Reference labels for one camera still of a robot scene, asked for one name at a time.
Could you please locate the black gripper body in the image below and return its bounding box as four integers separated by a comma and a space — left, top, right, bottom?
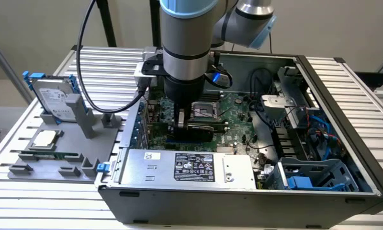
163, 76, 207, 111

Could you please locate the black graphics card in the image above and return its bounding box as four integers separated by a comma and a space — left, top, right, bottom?
149, 120, 227, 142

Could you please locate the CPU socket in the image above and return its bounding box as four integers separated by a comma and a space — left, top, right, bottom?
191, 101, 221, 120

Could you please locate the silver power supply unit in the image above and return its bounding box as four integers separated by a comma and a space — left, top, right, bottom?
118, 148, 257, 190

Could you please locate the green motherboard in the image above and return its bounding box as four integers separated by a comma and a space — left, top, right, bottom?
129, 90, 258, 154

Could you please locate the black stand leg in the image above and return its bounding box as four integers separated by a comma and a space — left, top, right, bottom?
147, 0, 162, 47
96, 0, 118, 47

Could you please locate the metal drive cage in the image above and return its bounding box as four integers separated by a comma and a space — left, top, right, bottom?
261, 65, 321, 129

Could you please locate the black open PC case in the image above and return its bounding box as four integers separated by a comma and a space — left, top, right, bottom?
96, 51, 383, 225

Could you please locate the grey parts rack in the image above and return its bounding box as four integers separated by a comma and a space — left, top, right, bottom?
6, 93, 129, 185

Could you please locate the silver CPU chip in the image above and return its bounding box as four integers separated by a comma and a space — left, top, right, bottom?
28, 130, 64, 151

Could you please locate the green RAM stick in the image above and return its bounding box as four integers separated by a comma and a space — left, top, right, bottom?
20, 150, 80, 161

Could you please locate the blue-grey plastic disk bay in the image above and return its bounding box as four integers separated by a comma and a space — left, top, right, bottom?
274, 157, 360, 193

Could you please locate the grey metal pole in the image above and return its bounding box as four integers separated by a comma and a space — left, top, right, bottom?
0, 31, 33, 106

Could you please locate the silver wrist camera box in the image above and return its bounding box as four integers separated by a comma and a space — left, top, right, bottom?
133, 46, 166, 83

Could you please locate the black wire loop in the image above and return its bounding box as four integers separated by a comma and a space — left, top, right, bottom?
249, 68, 277, 113

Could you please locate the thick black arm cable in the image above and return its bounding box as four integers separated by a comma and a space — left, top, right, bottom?
76, 0, 149, 113

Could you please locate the hard disk with blue bracket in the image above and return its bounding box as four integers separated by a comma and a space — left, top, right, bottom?
21, 70, 81, 123

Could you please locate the blue data wire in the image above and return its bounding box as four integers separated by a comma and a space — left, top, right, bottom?
305, 114, 343, 161

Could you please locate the aluminium frame with black plate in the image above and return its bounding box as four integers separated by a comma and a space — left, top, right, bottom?
352, 59, 383, 99

